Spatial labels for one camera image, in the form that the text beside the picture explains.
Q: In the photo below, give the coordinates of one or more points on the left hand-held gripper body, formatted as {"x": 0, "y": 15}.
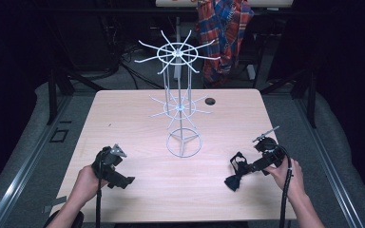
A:
{"x": 107, "y": 161}

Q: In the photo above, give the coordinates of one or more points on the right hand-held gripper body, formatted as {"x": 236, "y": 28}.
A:
{"x": 271, "y": 152}

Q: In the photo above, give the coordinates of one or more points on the black bow tie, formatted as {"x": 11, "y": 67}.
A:
{"x": 234, "y": 183}

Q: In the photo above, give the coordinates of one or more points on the person's left hand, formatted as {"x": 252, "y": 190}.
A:
{"x": 87, "y": 185}

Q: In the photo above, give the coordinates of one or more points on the person's right hand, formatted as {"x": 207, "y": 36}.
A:
{"x": 289, "y": 180}

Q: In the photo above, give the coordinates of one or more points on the short black tape strip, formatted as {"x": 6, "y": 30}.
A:
{"x": 65, "y": 122}

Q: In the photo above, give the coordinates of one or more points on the black metal stand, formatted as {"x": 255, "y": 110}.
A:
{"x": 53, "y": 95}
{"x": 311, "y": 98}

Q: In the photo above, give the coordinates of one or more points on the plaid red blue cloth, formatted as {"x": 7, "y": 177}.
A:
{"x": 225, "y": 34}

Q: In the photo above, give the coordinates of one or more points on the metal floor rail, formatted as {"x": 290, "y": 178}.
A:
{"x": 326, "y": 158}
{"x": 31, "y": 158}

